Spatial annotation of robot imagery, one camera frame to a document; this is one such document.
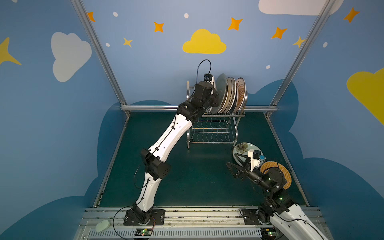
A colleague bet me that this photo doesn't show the aluminium frame right post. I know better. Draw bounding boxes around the aluminium frame right post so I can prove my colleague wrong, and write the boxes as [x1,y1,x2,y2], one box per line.
[270,0,336,108]

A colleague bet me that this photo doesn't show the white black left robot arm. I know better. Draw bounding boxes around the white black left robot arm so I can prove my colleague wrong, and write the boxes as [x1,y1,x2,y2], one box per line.
[133,81,219,224]

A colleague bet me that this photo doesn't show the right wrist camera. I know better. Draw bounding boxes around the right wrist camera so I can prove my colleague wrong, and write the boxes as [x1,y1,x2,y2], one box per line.
[248,150,266,172]

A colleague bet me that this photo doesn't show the green circuit board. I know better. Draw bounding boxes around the green circuit board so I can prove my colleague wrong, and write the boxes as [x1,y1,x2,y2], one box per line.
[135,229,153,237]
[261,228,278,240]

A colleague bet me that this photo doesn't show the pale green round disc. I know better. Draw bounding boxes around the pale green round disc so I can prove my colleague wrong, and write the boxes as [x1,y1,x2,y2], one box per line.
[95,220,110,233]

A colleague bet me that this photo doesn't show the right green circuit board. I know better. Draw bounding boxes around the right green circuit board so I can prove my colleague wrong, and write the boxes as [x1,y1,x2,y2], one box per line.
[261,228,278,240]

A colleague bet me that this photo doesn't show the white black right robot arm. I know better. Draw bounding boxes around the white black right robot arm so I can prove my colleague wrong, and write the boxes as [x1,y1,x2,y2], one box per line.
[226,151,327,240]

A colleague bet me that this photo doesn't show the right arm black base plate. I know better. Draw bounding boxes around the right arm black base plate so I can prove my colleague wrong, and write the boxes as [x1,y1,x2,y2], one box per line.
[240,209,270,225]

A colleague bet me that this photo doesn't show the aluminium frame post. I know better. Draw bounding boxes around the aluminium frame post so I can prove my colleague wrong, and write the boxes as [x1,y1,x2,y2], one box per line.
[270,0,336,108]
[71,0,127,105]

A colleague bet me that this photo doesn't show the orange woven round plate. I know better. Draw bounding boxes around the orange woven round plate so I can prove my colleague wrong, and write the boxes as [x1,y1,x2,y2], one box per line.
[260,161,292,190]

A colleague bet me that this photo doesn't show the white plate gold ring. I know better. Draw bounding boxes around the white plate gold ring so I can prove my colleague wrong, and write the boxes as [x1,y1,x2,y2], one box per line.
[229,77,238,115]

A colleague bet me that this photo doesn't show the white plate floral sprigs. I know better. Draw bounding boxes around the white plate floral sprigs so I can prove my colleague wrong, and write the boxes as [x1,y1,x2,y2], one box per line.
[223,77,236,114]

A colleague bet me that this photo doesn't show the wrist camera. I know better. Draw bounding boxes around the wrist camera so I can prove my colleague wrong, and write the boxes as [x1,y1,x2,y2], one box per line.
[204,74,214,83]
[248,150,266,172]

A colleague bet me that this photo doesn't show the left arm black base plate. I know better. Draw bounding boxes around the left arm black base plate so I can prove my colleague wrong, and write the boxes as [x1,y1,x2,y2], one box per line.
[123,209,165,226]

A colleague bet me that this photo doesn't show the stainless steel dish rack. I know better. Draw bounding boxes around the stainless steel dish rack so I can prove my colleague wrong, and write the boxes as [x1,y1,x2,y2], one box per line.
[185,80,249,149]

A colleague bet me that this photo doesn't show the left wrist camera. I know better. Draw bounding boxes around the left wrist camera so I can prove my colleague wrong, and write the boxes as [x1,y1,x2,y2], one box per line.
[204,74,214,83]

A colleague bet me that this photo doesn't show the aluminium frame left post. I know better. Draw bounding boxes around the aluminium frame left post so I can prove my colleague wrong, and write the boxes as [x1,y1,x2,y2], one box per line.
[71,0,127,105]

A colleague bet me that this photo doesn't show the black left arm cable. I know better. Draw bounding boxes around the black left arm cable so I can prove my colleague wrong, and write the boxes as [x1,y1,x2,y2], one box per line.
[133,161,151,190]

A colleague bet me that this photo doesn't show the white plate green lettered rim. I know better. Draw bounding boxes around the white plate green lettered rim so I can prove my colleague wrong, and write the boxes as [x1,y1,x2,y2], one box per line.
[211,76,218,107]

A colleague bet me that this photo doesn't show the white plate orange sunburst edge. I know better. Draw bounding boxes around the white plate orange sunburst edge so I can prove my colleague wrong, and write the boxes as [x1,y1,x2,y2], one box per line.
[219,81,230,114]

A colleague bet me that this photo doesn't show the left green circuit board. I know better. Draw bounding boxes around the left green circuit board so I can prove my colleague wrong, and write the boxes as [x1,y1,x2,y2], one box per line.
[135,229,153,237]

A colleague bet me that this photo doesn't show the pale green sunflower plate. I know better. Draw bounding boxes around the pale green sunflower plate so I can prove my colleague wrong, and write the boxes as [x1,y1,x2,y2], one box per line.
[232,142,264,167]

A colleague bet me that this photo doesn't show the plain grey-green plate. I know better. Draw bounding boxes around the plain grey-green plate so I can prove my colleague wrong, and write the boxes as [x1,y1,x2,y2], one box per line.
[211,74,227,114]

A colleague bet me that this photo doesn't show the aluminium frame back rail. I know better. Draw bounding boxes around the aluminium frame back rail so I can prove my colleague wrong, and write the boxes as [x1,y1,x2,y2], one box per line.
[121,105,278,112]

